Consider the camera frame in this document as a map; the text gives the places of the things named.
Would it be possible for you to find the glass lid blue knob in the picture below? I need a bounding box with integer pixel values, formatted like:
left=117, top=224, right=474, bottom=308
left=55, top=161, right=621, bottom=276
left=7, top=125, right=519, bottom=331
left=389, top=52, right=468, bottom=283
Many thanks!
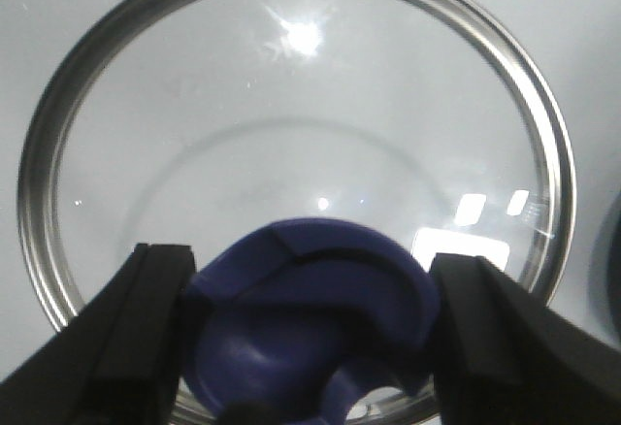
left=16, top=0, right=577, bottom=424

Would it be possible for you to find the dark blue saucepan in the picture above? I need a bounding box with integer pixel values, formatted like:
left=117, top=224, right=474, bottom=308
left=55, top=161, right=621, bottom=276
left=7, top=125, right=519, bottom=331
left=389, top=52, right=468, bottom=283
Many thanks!
left=588, top=194, right=620, bottom=345

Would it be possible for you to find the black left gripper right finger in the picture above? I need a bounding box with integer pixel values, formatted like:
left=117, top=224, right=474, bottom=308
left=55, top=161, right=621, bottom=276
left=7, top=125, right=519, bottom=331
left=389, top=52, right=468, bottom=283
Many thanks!
left=430, top=254, right=620, bottom=424

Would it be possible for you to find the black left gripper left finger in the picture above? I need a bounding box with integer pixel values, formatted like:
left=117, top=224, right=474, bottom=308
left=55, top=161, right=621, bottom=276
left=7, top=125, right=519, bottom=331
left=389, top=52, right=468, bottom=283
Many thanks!
left=1, top=244, right=195, bottom=424

